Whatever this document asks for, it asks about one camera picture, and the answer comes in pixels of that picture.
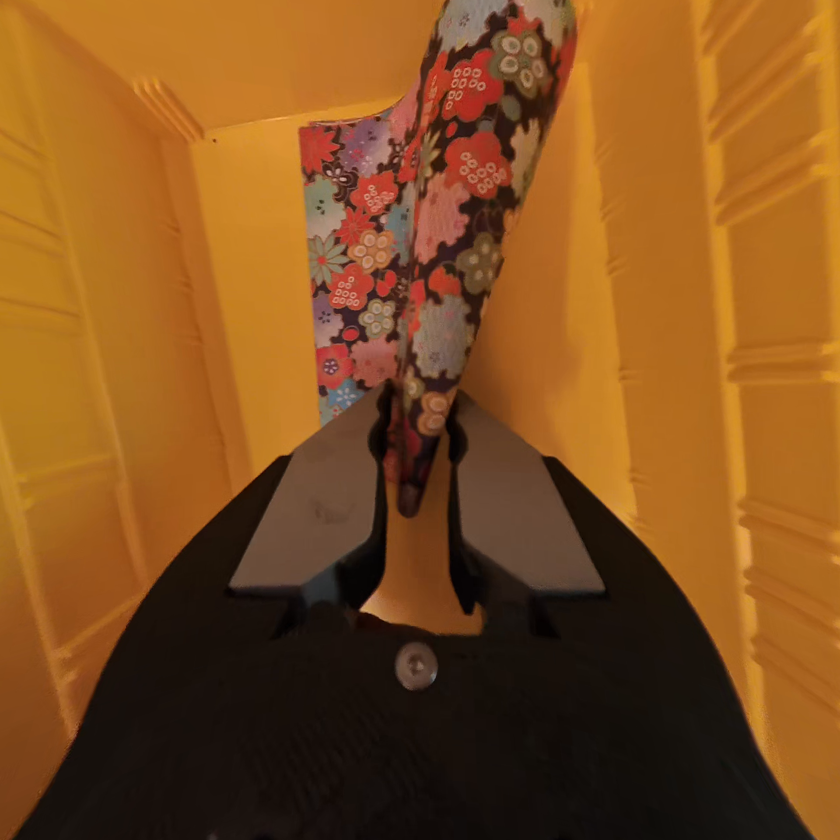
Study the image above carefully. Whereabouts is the floral origami paper sheet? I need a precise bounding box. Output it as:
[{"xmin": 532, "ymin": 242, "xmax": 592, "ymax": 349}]
[
  {"xmin": 298, "ymin": 117, "xmax": 411, "ymax": 429},
  {"xmin": 384, "ymin": 0, "xmax": 580, "ymax": 519}
]

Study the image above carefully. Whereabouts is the yellow plastic crate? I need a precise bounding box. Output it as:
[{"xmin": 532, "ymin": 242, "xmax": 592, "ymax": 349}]
[{"xmin": 0, "ymin": 0, "xmax": 840, "ymax": 840}]

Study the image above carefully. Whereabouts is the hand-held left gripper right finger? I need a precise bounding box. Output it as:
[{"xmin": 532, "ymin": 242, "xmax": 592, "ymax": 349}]
[{"xmin": 446, "ymin": 389, "xmax": 608, "ymax": 616}]

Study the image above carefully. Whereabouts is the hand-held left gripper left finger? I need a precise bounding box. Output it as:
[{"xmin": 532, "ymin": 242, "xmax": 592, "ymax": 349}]
[{"xmin": 227, "ymin": 382, "xmax": 389, "ymax": 613}]

